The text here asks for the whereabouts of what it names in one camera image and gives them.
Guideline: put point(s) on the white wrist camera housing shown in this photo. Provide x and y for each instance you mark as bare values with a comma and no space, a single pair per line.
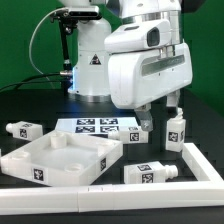
139,36

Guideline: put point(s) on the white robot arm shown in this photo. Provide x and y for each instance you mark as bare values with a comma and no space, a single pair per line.
91,77

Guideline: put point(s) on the sheet with marker tags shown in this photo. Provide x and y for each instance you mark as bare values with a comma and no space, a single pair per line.
94,125

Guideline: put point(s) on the white L-shaped fixture frame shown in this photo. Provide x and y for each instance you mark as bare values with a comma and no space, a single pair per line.
206,190

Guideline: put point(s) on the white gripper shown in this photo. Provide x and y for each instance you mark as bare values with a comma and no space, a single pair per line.
138,78

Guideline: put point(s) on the white square table top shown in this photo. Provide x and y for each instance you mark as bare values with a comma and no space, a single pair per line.
62,159

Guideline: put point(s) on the black camera on stand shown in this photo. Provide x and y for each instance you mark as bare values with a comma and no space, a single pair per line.
68,19

